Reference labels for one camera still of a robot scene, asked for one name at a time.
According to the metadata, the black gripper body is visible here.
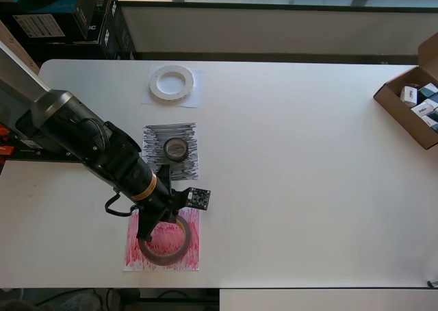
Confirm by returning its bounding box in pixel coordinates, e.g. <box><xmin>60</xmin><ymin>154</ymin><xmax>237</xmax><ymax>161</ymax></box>
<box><xmin>136</xmin><ymin>164</ymin><xmax>192</xmax><ymax>242</ymax></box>

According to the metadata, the red tape roll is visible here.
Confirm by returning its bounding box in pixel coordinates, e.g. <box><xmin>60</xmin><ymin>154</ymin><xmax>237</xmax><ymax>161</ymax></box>
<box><xmin>138</xmin><ymin>216</ymin><xmax>192</xmax><ymax>266</ymax></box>

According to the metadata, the black tape roll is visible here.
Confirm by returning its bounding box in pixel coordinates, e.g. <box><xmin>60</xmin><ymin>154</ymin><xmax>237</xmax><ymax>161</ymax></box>
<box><xmin>163</xmin><ymin>138</ymin><xmax>189</xmax><ymax>163</ymax></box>

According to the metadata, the white tape roll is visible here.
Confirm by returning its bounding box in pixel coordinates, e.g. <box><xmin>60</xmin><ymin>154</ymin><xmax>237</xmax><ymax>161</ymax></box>
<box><xmin>149</xmin><ymin>64</ymin><xmax>195</xmax><ymax>103</ymax></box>

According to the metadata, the red scribbled paper sheet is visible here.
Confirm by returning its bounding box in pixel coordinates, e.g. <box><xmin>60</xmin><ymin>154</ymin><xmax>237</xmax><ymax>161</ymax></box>
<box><xmin>123</xmin><ymin>206</ymin><xmax>201</xmax><ymax>273</ymax></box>

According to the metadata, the black scribbled paper sheet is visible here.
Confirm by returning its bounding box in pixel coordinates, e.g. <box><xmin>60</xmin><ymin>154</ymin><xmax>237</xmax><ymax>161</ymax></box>
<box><xmin>141</xmin><ymin>121</ymin><xmax>200</xmax><ymax>182</ymax></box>

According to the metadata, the plain white paper sheet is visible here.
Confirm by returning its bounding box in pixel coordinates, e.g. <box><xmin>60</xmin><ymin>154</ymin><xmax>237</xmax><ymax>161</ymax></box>
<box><xmin>142</xmin><ymin>66</ymin><xmax>204</xmax><ymax>109</ymax></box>

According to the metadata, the white panel below table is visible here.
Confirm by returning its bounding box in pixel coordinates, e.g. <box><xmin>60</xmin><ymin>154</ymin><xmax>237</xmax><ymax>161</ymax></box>
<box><xmin>218</xmin><ymin>288</ymin><xmax>438</xmax><ymax>311</ymax></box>

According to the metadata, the black carton white lettering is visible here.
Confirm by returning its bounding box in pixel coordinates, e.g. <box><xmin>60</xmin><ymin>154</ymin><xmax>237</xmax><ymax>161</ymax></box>
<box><xmin>73</xmin><ymin>0</ymin><xmax>119</xmax><ymax>45</ymax></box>

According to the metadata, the Huntkey cardboard box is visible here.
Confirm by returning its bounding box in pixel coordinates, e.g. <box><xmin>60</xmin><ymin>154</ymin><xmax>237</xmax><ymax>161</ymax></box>
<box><xmin>0</xmin><ymin>18</ymin><xmax>41</xmax><ymax>75</ymax></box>

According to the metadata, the black box white label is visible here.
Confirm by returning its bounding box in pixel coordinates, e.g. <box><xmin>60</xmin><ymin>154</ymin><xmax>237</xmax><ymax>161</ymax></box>
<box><xmin>12</xmin><ymin>12</ymin><xmax>68</xmax><ymax>47</ymax></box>

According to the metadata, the open cardboard box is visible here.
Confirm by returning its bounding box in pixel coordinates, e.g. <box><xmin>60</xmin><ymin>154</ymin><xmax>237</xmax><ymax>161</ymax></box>
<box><xmin>372</xmin><ymin>32</ymin><xmax>438</xmax><ymax>151</ymax></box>

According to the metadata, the small white printed carton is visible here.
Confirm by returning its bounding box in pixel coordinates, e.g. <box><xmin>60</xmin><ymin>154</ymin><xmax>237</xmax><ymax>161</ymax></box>
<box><xmin>421</xmin><ymin>114</ymin><xmax>438</xmax><ymax>133</ymax></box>
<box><xmin>410</xmin><ymin>99</ymin><xmax>437</xmax><ymax>117</ymax></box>
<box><xmin>400</xmin><ymin>86</ymin><xmax>420</xmax><ymax>107</ymax></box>

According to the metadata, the small navy carton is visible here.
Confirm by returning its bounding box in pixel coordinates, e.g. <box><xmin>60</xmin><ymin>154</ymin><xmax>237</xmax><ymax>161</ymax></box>
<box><xmin>417</xmin><ymin>83</ymin><xmax>438</xmax><ymax>101</ymax></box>

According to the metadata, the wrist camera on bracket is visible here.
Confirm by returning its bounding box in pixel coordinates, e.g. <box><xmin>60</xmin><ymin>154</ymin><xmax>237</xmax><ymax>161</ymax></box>
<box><xmin>170</xmin><ymin>186</ymin><xmax>211</xmax><ymax>211</ymax></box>

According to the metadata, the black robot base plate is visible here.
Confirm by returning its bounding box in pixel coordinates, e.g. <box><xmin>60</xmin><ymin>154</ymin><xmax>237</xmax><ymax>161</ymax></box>
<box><xmin>0</xmin><ymin>138</ymin><xmax>86</xmax><ymax>166</ymax></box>

